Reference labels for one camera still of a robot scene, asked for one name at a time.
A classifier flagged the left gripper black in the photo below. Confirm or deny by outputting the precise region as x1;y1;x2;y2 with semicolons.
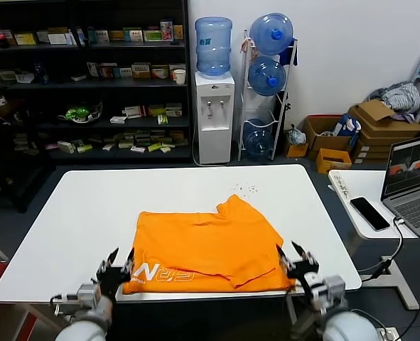
97;247;136;303

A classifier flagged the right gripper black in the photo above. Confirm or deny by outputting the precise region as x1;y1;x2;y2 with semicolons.
275;240;321;288

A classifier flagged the orange t-shirt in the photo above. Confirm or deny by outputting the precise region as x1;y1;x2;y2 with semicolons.
122;194;296;295

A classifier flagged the pile of grey clothes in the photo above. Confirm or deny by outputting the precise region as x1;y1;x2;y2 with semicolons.
367;80;420;114

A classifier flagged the white strip with markings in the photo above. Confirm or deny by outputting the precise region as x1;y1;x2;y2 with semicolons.
332;173;352;200

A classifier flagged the black smartphone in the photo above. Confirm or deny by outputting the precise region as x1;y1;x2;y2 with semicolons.
350;197;392;232

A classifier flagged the small orange cardboard box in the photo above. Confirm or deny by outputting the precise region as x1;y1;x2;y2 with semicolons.
316;148;352;175

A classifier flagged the grey side table leg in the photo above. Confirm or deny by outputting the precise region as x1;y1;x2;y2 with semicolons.
348;227;420;312

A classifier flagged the yellow cardboard box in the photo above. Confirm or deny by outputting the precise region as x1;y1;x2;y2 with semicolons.
284;133;309;158

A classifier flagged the white floor power strip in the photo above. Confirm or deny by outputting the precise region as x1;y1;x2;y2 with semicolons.
379;326;401;341

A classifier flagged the large open cardboard box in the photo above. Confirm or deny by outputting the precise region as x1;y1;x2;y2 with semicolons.
303;115;355;161

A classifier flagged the grey plastic bag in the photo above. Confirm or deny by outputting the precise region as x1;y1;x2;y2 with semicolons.
288;124;307;146

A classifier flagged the grey open laptop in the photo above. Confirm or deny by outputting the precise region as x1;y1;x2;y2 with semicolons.
380;134;420;248

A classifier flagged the stack of flat cardboard boxes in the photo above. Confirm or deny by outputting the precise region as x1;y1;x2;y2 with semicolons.
353;136;415;165

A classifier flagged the blue white bag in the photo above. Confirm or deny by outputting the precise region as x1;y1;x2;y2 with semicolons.
333;113;362;138

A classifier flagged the white box red stripe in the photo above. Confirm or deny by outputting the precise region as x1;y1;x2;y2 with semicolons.
124;105;145;120

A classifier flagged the bowl with green items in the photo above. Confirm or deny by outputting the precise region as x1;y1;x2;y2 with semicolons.
57;101;104;125

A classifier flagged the white water dispenser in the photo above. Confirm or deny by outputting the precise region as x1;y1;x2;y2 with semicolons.
194;72;236;165

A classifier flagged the cardboard box with open flap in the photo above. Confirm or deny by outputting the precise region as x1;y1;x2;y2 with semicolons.
348;99;420;141

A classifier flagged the purple cloth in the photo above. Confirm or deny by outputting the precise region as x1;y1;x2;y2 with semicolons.
390;112;416;124

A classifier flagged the black shelving unit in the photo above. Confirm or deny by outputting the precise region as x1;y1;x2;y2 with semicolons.
0;0;193;164

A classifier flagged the yellow framed medicine box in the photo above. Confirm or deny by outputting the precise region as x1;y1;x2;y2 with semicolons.
131;63;152;79

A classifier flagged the brown white medicine box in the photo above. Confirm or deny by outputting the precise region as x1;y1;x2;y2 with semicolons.
168;63;187;81

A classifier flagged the dark blue bottle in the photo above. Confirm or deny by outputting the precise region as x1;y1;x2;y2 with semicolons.
34;63;49;85

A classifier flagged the pink cloth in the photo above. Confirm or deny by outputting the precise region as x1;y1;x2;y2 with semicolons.
241;38;259;60

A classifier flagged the teal white medicine box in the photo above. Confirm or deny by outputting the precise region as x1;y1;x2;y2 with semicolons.
87;30;110;45

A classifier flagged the blue water jug with label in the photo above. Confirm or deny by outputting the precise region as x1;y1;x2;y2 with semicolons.
194;16;234;80

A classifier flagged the colourful tall box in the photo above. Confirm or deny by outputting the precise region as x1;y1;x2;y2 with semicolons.
160;21;174;42

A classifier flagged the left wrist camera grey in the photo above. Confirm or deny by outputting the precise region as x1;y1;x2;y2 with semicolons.
75;283;104;307

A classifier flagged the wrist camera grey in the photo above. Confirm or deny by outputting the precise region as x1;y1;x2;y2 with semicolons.
75;283;104;307
311;274;348;308

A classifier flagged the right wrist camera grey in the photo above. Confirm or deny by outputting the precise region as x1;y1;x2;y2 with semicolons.
311;274;348;308

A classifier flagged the black laptop cable with adapter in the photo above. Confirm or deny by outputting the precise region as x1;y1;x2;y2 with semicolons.
358;216;406;283

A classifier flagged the white wire jug rack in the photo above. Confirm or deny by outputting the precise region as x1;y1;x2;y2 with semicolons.
237;30;299;163

